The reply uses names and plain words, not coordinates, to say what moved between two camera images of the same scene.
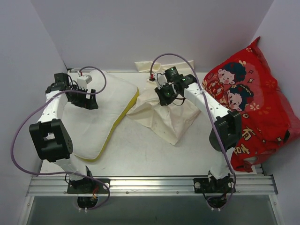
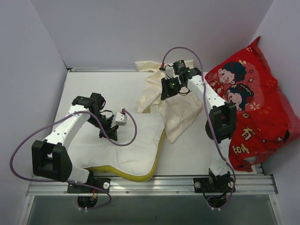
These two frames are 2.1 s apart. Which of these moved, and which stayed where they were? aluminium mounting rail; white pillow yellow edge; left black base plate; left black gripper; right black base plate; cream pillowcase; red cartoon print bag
Moved: white pillow yellow edge; cream pillowcase; left black gripper
Stayed: aluminium mounting rail; right black base plate; left black base plate; red cartoon print bag
